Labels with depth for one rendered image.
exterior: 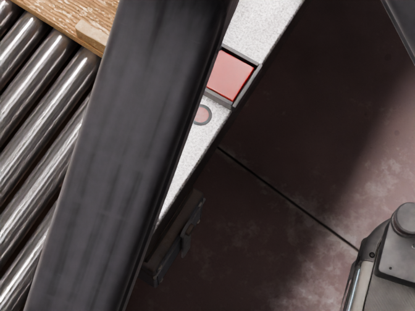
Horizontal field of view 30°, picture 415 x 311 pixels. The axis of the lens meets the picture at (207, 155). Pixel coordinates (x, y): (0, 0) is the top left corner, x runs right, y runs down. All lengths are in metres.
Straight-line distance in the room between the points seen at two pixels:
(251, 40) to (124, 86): 0.71
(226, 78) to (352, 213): 1.01
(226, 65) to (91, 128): 0.67
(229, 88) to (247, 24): 0.11
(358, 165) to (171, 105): 1.67
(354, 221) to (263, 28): 0.97
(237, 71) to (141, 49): 0.68
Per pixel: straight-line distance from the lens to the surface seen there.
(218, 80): 1.06
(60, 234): 0.44
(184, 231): 1.08
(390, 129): 2.11
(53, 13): 1.11
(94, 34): 1.06
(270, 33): 1.12
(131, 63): 0.40
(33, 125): 1.06
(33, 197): 1.02
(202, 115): 1.05
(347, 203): 2.01
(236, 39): 1.11
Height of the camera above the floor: 1.88
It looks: 70 degrees down
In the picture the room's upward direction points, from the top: 6 degrees clockwise
